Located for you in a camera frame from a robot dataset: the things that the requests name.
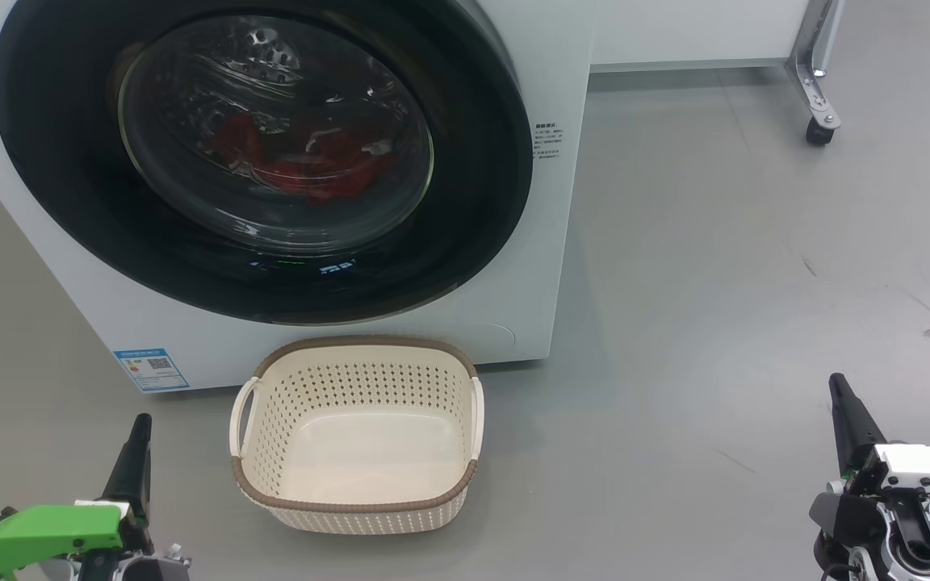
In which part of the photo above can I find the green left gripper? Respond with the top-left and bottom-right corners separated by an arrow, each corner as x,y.
0,414 -> 191,581

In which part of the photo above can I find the blue energy label sticker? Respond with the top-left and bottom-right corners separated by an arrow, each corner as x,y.
114,349 -> 190,394

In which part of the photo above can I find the metal leg with caster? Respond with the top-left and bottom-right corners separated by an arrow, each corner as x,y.
785,0 -> 845,147

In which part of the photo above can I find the plain red garment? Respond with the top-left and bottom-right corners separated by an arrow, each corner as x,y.
259,121 -> 398,207

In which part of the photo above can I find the black ring glass washer door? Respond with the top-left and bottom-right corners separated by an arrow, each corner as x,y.
0,0 -> 534,326

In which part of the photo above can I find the printed warning text label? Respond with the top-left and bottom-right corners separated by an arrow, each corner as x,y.
534,121 -> 563,162

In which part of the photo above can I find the round drain filter cover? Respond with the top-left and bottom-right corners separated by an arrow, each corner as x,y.
465,323 -> 517,361

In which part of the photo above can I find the cream perforated laundry basket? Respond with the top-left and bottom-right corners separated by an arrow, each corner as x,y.
229,336 -> 485,535

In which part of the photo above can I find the red garment with striped trim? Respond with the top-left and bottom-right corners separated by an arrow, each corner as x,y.
207,113 -> 270,175

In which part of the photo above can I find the white partition panel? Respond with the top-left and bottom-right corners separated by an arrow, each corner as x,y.
590,0 -> 817,73

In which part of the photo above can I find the white front-load washing machine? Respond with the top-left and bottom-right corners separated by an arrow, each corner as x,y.
0,0 -> 595,394

